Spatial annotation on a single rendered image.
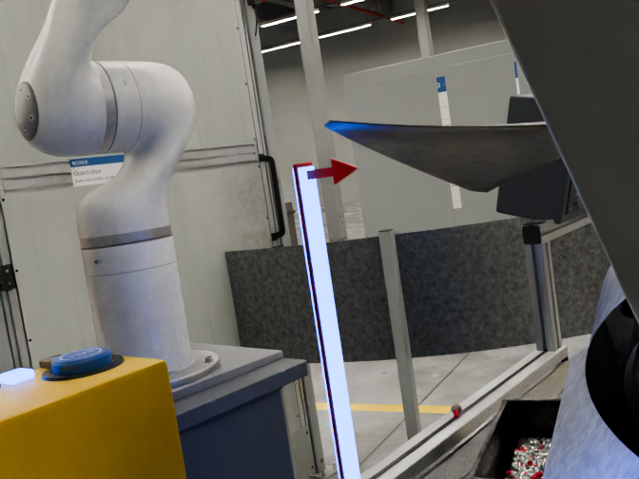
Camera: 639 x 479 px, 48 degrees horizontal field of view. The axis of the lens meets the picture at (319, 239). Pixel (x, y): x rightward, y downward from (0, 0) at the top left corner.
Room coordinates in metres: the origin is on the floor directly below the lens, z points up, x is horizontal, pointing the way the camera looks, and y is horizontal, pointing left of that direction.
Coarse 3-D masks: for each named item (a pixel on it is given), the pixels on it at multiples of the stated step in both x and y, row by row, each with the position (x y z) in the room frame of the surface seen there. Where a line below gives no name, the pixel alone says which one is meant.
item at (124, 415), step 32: (32, 384) 0.47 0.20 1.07; (64, 384) 0.46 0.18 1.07; (96, 384) 0.45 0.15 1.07; (128, 384) 0.46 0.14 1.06; (160, 384) 0.48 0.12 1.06; (0, 416) 0.40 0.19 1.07; (32, 416) 0.41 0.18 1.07; (64, 416) 0.43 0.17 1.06; (96, 416) 0.44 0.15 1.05; (128, 416) 0.46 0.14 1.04; (160, 416) 0.48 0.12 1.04; (0, 448) 0.39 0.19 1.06; (32, 448) 0.41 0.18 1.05; (64, 448) 0.42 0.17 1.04; (96, 448) 0.44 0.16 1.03; (128, 448) 0.46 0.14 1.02; (160, 448) 0.47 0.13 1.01
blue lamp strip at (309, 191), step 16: (304, 176) 0.67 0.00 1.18; (304, 192) 0.67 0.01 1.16; (304, 208) 0.67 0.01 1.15; (320, 224) 0.68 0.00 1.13; (320, 240) 0.68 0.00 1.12; (320, 256) 0.68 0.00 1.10; (320, 272) 0.67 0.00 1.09; (320, 288) 0.67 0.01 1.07; (320, 304) 0.67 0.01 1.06; (320, 320) 0.67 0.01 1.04; (336, 320) 0.68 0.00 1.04; (336, 336) 0.68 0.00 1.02; (336, 352) 0.68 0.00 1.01; (336, 368) 0.67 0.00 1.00; (336, 384) 0.67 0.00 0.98; (336, 400) 0.67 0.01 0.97; (336, 416) 0.67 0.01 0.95; (352, 432) 0.68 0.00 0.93; (352, 448) 0.68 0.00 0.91; (352, 464) 0.68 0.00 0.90
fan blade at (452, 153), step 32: (352, 128) 0.53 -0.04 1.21; (384, 128) 0.52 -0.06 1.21; (416, 128) 0.51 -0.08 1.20; (448, 128) 0.49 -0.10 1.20; (480, 128) 0.48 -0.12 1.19; (512, 128) 0.48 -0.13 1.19; (544, 128) 0.47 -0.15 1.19; (416, 160) 0.63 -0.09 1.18; (448, 160) 0.62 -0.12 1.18; (480, 160) 0.62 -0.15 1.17; (512, 160) 0.62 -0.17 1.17; (544, 160) 0.62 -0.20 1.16
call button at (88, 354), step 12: (84, 348) 0.51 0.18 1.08; (96, 348) 0.51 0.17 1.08; (60, 360) 0.48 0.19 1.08; (72, 360) 0.48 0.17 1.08; (84, 360) 0.48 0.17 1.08; (96, 360) 0.48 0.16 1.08; (108, 360) 0.49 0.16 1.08; (60, 372) 0.48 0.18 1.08; (72, 372) 0.47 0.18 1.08; (84, 372) 0.48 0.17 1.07
